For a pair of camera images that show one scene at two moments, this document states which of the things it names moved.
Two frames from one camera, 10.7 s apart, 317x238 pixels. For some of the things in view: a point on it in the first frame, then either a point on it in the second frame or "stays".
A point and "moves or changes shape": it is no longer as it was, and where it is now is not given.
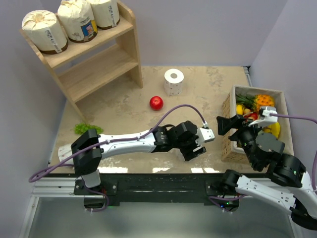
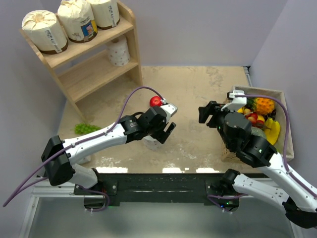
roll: (43, 29) stays
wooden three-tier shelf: (82, 68) stays
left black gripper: (188, 154) → (166, 133)
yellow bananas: (274, 128) stays
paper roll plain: (106, 13) stays
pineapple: (254, 103) stays
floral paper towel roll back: (173, 79) moves or changes shape
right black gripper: (224, 123) → (211, 108)
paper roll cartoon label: (78, 20) stays
